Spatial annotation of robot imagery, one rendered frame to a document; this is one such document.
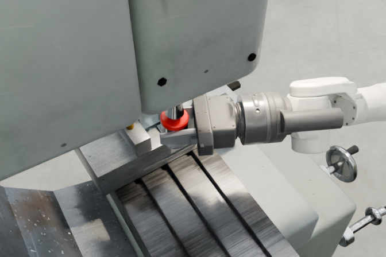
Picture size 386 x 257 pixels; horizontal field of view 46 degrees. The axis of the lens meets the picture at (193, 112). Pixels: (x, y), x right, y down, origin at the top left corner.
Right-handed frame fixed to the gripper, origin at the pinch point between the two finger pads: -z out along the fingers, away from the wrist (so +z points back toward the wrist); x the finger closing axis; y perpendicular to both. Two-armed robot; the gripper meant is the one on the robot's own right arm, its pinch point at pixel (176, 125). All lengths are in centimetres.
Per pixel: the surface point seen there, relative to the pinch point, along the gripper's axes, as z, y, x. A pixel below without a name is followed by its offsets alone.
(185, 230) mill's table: 0.2, 19.4, 9.4
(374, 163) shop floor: 95, 117, -66
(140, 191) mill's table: -8.0, 20.8, -0.9
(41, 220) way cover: -27.1, 20.1, 4.1
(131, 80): -5.1, -25.9, 15.6
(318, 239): 33, 45, 2
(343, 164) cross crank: 48, 49, -22
